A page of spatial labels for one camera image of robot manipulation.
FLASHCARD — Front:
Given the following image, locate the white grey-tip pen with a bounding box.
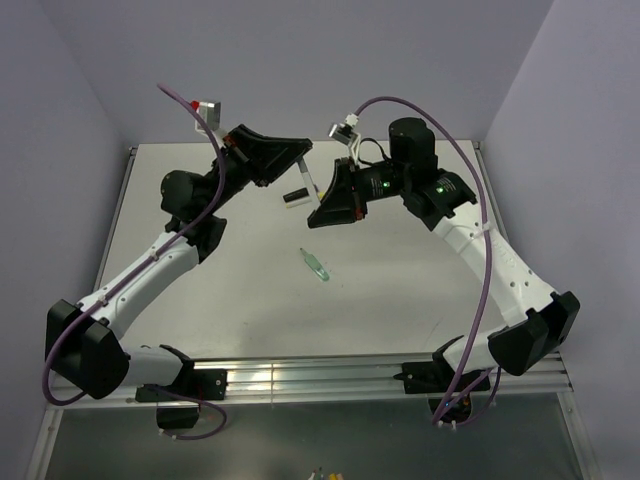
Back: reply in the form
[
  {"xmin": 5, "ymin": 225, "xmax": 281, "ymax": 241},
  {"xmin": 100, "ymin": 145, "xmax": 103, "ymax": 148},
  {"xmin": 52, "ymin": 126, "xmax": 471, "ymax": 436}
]
[{"xmin": 299, "ymin": 170, "xmax": 321, "ymax": 203}]

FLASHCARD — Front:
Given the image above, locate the green translucent marker pen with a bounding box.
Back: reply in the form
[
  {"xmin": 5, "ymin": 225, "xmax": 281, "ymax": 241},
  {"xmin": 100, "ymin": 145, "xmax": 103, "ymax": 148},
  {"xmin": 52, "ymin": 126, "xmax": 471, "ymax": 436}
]
[{"xmin": 299, "ymin": 248, "xmax": 330, "ymax": 282}]

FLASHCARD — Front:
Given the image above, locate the white yellow-tip pen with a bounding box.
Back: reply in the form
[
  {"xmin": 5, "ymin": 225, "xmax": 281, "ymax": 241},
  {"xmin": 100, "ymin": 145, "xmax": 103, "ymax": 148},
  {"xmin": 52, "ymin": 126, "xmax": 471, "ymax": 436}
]
[{"xmin": 285, "ymin": 197, "xmax": 313, "ymax": 209}]

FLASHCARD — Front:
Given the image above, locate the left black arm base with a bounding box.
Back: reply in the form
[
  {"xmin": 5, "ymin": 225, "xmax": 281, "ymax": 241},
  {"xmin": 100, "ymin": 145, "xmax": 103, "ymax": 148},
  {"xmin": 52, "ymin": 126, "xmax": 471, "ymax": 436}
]
[{"xmin": 134, "ymin": 369, "xmax": 228, "ymax": 441}]

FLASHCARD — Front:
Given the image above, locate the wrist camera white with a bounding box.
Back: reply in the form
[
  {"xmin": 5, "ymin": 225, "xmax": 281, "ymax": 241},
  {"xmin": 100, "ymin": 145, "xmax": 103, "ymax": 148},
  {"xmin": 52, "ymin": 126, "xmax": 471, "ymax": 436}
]
[
  {"xmin": 328, "ymin": 113, "xmax": 362, "ymax": 162},
  {"xmin": 191, "ymin": 100, "xmax": 226, "ymax": 139}
]

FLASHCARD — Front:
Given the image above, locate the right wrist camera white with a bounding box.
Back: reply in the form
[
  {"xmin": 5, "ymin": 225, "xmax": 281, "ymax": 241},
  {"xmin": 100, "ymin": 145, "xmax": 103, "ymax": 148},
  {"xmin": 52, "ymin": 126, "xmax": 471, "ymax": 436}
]
[{"xmin": 328, "ymin": 113, "xmax": 362, "ymax": 162}]

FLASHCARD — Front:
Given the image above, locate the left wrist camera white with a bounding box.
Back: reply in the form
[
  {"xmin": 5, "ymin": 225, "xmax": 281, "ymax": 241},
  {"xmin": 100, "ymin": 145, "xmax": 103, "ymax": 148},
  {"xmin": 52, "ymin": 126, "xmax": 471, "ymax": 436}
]
[{"xmin": 191, "ymin": 100, "xmax": 226, "ymax": 139}]

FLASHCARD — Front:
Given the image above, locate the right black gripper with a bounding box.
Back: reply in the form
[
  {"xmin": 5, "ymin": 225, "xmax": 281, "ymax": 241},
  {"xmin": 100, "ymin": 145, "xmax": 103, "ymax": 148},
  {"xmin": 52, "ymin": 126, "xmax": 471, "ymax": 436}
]
[{"xmin": 307, "ymin": 154, "xmax": 411, "ymax": 225}]

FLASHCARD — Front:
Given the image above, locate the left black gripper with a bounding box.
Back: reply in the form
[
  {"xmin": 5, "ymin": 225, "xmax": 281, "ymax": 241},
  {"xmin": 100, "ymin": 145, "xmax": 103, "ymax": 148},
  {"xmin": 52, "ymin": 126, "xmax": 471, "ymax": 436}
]
[{"xmin": 204, "ymin": 128, "xmax": 315, "ymax": 217}]

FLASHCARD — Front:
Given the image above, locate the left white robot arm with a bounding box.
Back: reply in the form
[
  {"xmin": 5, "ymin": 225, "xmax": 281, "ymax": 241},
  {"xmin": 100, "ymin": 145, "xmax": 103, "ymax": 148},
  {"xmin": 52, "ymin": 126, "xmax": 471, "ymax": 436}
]
[{"xmin": 45, "ymin": 125, "xmax": 312, "ymax": 400}]

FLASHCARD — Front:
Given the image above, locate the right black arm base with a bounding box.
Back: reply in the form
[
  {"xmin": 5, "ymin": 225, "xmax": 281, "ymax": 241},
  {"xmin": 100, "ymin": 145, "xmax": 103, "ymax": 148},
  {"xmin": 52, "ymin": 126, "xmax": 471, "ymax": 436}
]
[{"xmin": 393, "ymin": 361, "xmax": 491, "ymax": 424}]

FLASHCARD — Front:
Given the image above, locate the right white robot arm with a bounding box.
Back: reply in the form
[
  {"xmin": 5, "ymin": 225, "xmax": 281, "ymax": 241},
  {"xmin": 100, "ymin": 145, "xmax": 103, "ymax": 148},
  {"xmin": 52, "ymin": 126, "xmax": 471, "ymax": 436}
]
[{"xmin": 307, "ymin": 115, "xmax": 580, "ymax": 390}]

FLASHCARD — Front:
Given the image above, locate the black purple marker pen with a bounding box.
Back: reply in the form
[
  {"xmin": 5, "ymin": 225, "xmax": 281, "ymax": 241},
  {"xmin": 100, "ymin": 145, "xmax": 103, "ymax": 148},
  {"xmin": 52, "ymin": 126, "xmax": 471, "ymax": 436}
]
[{"xmin": 282, "ymin": 188, "xmax": 309, "ymax": 203}]

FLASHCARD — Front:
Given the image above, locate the aluminium rail frame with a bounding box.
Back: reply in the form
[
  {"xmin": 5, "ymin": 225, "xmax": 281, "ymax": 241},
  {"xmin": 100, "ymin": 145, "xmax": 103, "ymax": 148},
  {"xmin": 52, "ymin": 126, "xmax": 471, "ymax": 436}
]
[{"xmin": 24, "ymin": 142, "xmax": 601, "ymax": 480}]

